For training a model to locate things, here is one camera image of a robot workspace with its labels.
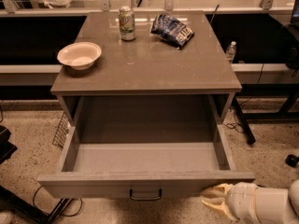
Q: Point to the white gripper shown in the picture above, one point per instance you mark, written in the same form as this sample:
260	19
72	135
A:
242	200

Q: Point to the green white soda can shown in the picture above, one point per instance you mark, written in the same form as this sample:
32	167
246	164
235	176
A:
127	23

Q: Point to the white paper bowl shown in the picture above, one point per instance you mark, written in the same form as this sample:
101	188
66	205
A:
79	56

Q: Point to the black metal drawer handle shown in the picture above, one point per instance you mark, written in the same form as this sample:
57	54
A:
145	196

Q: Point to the black table leg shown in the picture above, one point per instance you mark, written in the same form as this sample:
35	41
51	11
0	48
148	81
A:
244	124

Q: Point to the thin black antenna rod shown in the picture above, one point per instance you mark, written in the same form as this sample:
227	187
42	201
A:
214	13

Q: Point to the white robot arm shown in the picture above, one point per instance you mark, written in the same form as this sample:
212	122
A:
277	206

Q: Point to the grey cabinet with glossy top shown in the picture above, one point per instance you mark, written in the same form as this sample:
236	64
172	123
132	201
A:
148	65

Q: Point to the blue chip bag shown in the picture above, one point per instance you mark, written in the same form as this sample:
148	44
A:
171	30

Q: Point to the clear plastic water bottle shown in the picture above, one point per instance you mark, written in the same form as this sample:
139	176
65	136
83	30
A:
231	51

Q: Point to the black caster wheel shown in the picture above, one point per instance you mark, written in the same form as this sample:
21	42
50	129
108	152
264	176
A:
292	160

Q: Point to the grey top drawer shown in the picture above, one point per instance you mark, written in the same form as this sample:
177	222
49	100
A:
174	143

